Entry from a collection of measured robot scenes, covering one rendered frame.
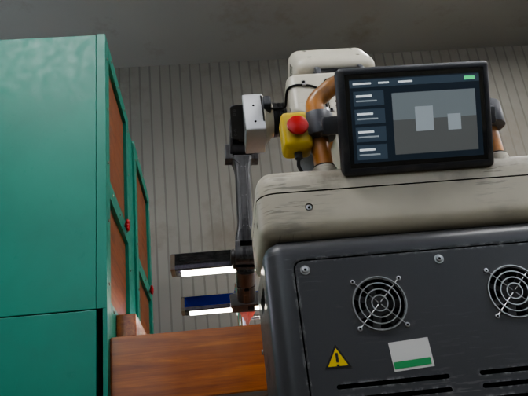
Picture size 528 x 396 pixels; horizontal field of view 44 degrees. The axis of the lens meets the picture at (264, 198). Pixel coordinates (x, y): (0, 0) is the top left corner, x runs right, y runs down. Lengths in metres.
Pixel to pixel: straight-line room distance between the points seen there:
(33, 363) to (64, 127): 0.73
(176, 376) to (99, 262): 0.39
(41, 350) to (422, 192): 1.19
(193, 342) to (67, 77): 0.96
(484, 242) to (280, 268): 0.32
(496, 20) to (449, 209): 3.91
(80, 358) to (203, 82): 3.04
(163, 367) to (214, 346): 0.15
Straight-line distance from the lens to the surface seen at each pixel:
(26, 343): 1.92
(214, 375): 1.87
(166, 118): 4.48
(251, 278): 1.97
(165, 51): 4.59
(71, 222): 2.00
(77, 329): 1.90
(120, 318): 2.05
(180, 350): 1.88
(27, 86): 2.26
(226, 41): 4.53
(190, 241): 4.08
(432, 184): 1.09
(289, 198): 1.03
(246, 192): 2.02
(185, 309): 2.79
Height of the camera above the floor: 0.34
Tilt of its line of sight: 24 degrees up
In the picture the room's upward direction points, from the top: 7 degrees counter-clockwise
